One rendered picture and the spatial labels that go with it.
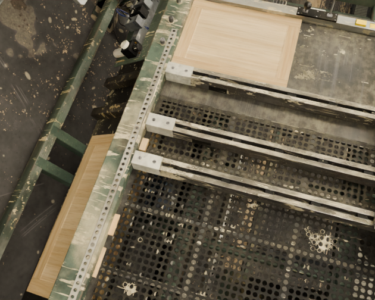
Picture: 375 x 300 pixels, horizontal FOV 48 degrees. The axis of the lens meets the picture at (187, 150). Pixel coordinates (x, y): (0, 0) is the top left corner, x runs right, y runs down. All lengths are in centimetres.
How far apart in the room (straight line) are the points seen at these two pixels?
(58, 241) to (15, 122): 72
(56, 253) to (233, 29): 144
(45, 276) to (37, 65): 121
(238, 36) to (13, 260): 171
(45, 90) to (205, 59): 105
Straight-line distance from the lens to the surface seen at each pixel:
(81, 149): 255
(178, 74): 197
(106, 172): 181
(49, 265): 227
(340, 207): 178
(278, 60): 211
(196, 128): 183
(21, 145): 255
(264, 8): 228
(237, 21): 224
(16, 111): 256
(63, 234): 228
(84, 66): 263
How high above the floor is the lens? 226
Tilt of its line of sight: 40 degrees down
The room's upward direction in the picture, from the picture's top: 87 degrees clockwise
